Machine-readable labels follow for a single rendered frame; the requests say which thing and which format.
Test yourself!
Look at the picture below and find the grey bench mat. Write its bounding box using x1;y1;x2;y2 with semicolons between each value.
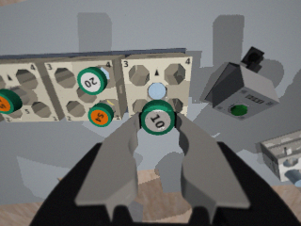
0;0;301;205

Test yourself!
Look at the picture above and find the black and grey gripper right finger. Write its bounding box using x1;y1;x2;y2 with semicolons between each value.
174;111;301;226

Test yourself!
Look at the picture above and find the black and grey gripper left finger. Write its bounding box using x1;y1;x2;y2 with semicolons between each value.
29;112;142;226

